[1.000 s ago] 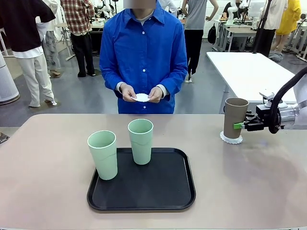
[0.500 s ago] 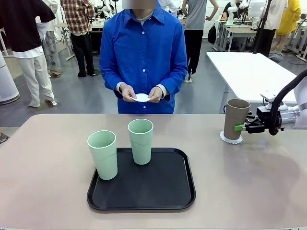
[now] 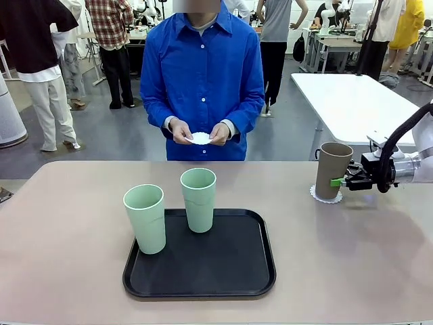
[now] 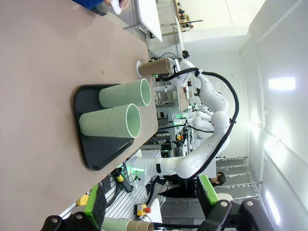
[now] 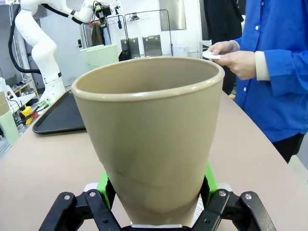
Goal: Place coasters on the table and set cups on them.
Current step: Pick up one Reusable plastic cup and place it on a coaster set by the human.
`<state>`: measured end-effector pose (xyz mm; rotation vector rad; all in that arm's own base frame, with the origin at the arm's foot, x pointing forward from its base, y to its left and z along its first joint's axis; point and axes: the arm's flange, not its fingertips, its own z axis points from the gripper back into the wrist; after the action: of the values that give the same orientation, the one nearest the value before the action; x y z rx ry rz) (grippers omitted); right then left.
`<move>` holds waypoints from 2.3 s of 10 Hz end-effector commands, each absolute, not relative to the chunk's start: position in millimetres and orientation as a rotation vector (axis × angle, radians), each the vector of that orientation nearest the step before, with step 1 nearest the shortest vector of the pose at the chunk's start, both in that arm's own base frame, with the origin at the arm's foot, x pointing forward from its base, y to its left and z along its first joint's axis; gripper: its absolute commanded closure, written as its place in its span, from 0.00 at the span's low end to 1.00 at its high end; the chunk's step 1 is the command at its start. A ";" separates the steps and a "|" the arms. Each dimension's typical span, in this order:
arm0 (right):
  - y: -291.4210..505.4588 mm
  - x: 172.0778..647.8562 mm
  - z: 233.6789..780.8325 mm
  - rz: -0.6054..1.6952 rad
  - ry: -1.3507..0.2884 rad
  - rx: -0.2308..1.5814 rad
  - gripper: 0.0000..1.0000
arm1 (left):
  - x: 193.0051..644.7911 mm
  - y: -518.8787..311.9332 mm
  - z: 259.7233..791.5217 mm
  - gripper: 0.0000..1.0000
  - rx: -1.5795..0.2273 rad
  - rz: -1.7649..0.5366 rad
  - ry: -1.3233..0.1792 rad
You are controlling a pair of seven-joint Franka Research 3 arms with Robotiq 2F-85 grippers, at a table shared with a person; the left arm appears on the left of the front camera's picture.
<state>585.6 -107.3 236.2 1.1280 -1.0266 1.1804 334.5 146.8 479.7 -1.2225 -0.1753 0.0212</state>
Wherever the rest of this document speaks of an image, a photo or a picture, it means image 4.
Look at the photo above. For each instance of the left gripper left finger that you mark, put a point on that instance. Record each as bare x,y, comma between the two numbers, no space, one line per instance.
96,207

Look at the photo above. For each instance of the ceiling light panel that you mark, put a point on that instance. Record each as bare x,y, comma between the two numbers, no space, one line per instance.
281,83
272,209

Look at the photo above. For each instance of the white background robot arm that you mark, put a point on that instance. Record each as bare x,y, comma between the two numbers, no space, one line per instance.
202,118

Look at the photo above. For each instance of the person in blue shirt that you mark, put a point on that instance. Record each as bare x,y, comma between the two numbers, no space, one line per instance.
89,3

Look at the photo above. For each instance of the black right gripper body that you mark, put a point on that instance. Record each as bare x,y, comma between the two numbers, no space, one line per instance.
164,76

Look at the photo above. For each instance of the aluminium profile robot base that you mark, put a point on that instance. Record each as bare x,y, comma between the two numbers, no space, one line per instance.
125,204

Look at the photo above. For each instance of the light green cup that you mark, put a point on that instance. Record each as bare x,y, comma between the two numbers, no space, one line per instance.
115,223
103,122
120,95

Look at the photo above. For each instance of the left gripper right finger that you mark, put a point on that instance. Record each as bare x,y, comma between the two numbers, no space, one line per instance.
204,190

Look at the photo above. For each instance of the white table with metal legs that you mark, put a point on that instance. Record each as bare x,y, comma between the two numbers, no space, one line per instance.
150,16

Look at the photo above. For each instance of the white scalloped paper coaster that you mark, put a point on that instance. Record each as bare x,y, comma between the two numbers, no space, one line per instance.
138,66
115,6

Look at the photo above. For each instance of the wooden shelf with items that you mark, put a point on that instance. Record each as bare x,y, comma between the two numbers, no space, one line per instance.
185,16

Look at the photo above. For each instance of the black yellow pendant device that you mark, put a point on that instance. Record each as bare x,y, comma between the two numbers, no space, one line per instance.
119,176

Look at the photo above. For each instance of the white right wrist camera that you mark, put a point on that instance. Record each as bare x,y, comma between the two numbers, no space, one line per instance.
176,64

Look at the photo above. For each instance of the seated person in black clothes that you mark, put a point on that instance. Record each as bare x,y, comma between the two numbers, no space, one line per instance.
178,187

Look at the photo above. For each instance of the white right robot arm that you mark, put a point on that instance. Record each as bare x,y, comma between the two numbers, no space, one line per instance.
192,163

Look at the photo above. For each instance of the yellow emergency stop box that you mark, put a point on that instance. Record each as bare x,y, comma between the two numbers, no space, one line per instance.
140,209

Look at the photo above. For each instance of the person's right hand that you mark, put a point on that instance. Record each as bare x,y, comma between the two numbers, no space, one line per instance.
124,3

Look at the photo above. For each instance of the black webcam on stand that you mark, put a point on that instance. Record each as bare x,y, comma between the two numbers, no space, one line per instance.
185,54

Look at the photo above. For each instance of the black plastic tray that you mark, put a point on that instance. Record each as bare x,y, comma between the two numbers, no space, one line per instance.
103,149

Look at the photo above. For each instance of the yellow round cap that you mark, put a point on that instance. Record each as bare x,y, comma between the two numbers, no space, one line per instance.
84,199

